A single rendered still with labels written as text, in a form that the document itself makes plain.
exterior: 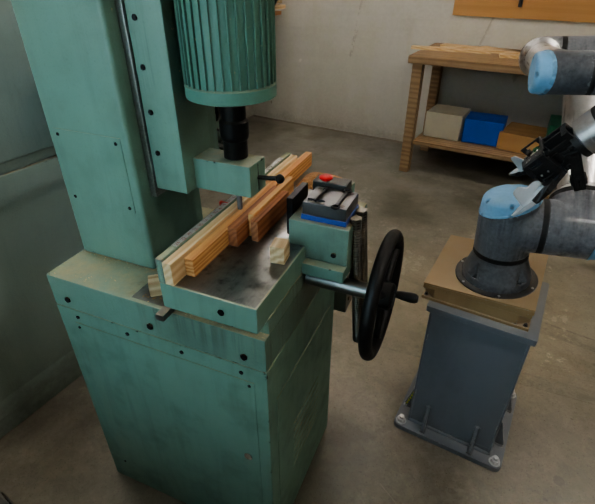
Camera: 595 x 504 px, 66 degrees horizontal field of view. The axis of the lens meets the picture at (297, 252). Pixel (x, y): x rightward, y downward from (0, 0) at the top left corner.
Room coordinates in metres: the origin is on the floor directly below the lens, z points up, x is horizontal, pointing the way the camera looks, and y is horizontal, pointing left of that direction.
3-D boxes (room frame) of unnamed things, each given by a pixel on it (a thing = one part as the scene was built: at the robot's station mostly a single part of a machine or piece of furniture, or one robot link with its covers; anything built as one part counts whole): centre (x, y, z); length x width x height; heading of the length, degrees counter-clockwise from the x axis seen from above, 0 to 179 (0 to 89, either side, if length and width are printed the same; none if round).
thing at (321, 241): (0.89, -0.07, 0.92); 0.15 x 0.13 x 0.09; 157
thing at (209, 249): (1.02, 0.09, 0.92); 0.62 x 0.02 x 0.04; 157
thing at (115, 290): (0.97, 0.24, 0.76); 0.57 x 0.45 x 0.09; 67
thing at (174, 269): (0.98, 0.13, 0.93); 0.60 x 0.02 x 0.05; 157
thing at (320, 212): (0.90, -0.08, 0.99); 0.13 x 0.11 x 0.06; 157
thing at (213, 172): (0.93, 0.15, 1.03); 0.14 x 0.07 x 0.09; 67
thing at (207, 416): (0.96, 0.24, 0.36); 0.58 x 0.45 x 0.71; 67
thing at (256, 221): (0.94, 0.06, 0.93); 0.17 x 0.02 x 0.05; 157
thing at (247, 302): (0.93, 0.01, 0.87); 0.61 x 0.30 x 0.06; 157
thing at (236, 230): (0.95, 0.09, 0.92); 0.23 x 0.02 x 0.04; 157
